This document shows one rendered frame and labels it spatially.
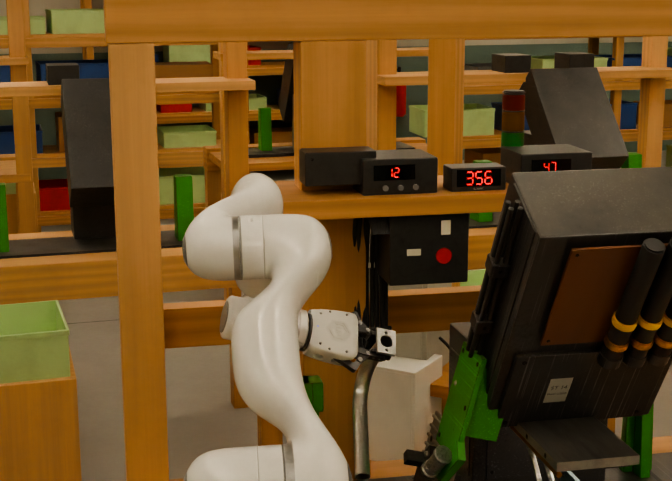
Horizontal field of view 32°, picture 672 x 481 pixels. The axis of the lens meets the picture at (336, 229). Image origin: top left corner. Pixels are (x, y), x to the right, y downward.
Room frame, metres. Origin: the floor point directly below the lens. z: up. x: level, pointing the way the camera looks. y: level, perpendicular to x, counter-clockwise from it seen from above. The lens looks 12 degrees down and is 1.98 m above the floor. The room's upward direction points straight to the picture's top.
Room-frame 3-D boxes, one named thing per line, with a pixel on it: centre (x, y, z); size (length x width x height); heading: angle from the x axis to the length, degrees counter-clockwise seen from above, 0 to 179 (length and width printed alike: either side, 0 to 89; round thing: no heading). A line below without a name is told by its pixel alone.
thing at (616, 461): (2.18, -0.43, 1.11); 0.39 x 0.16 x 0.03; 12
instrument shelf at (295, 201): (2.51, -0.28, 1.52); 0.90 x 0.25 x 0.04; 102
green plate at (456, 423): (2.18, -0.27, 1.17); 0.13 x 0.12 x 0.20; 102
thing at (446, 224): (2.44, -0.18, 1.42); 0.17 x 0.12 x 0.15; 102
